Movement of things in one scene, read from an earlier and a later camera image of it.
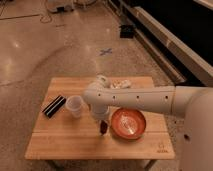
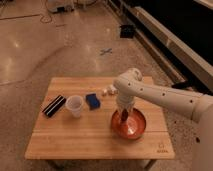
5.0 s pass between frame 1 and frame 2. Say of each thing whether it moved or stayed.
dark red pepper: moved
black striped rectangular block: stayed
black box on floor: stayed
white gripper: moved
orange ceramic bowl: stayed
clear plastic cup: stayed
